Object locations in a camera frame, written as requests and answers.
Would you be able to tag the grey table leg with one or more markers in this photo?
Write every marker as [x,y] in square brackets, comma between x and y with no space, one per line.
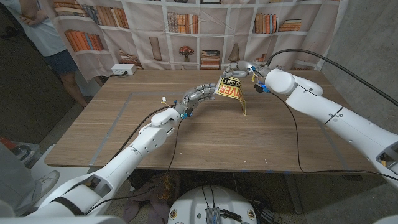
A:
[293,196]

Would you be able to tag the grey tape outline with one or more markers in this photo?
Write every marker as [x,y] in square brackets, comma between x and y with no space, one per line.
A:
[110,130]

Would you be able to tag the standing person in light shirt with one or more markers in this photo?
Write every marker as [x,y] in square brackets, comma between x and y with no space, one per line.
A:
[40,28]

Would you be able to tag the printed bookshelf backdrop cloth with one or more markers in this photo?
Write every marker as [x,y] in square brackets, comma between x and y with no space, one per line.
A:
[186,37]

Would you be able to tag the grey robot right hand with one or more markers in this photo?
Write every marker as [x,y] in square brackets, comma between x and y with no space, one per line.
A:
[245,66]

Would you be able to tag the seated person in grey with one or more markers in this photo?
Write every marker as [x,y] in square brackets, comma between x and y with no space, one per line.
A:
[15,183]

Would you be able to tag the clear plastic bag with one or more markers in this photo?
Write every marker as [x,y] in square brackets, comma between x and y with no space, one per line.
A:
[26,154]

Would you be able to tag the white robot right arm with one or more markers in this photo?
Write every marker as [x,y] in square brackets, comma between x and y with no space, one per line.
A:
[326,109]

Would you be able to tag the purple cloth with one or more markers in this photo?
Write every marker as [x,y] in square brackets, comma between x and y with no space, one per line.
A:
[146,193]

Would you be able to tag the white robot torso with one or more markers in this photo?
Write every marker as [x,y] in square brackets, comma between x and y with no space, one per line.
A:
[192,205]

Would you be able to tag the white power strip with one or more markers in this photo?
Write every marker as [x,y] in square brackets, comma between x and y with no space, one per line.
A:
[122,69]

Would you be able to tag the grey finned module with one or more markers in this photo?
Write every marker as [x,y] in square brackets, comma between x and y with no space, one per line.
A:
[213,216]

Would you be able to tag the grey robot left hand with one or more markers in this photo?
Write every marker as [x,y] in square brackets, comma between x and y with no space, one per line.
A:
[194,95]

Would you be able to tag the yellow new driver bumper sticker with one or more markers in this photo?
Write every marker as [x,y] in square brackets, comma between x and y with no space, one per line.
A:
[230,90]

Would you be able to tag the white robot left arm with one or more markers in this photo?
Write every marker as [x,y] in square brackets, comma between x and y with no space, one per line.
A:
[146,143]

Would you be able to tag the black connector bar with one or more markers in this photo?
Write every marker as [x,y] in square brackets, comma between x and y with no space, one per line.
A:
[230,215]

